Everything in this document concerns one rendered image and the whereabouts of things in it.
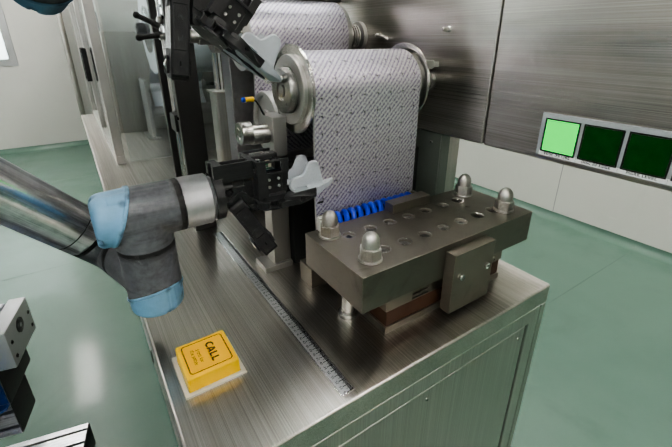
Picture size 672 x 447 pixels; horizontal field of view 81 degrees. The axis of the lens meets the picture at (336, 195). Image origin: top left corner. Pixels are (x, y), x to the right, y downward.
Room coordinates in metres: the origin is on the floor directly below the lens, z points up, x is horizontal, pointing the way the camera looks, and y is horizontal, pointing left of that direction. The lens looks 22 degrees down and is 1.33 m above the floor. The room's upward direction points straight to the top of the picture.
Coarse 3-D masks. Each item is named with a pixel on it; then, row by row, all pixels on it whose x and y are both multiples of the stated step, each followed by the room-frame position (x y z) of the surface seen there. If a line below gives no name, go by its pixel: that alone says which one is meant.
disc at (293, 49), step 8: (288, 48) 0.69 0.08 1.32; (296, 48) 0.67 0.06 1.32; (280, 56) 0.72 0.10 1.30; (296, 56) 0.67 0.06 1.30; (304, 56) 0.65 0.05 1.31; (304, 64) 0.64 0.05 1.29; (312, 72) 0.63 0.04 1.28; (312, 80) 0.63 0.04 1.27; (312, 88) 0.63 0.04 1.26; (312, 96) 0.63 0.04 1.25; (312, 104) 0.63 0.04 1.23; (312, 112) 0.63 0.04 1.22; (304, 120) 0.65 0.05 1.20; (288, 128) 0.70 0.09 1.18; (296, 128) 0.67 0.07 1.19; (304, 128) 0.65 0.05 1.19
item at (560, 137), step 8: (552, 120) 0.63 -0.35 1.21; (552, 128) 0.62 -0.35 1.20; (560, 128) 0.61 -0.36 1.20; (568, 128) 0.60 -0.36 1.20; (576, 128) 0.59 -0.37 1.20; (544, 136) 0.63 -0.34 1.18; (552, 136) 0.62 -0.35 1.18; (560, 136) 0.61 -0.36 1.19; (568, 136) 0.60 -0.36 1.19; (576, 136) 0.59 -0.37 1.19; (544, 144) 0.63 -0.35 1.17; (552, 144) 0.62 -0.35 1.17; (560, 144) 0.61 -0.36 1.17; (568, 144) 0.60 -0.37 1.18; (560, 152) 0.61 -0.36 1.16; (568, 152) 0.60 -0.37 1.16
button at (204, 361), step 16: (208, 336) 0.46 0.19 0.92; (224, 336) 0.46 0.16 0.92; (176, 352) 0.43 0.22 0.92; (192, 352) 0.42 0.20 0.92; (208, 352) 0.42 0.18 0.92; (224, 352) 0.42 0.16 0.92; (192, 368) 0.40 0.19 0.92; (208, 368) 0.40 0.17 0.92; (224, 368) 0.40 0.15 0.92; (192, 384) 0.38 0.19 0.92; (208, 384) 0.39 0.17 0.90
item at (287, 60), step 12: (288, 60) 0.67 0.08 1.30; (300, 72) 0.64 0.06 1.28; (420, 72) 0.78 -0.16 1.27; (300, 84) 0.64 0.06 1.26; (420, 84) 0.77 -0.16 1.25; (300, 96) 0.64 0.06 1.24; (300, 108) 0.64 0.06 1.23; (288, 120) 0.68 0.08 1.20; (300, 120) 0.65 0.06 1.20; (312, 120) 0.67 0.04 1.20
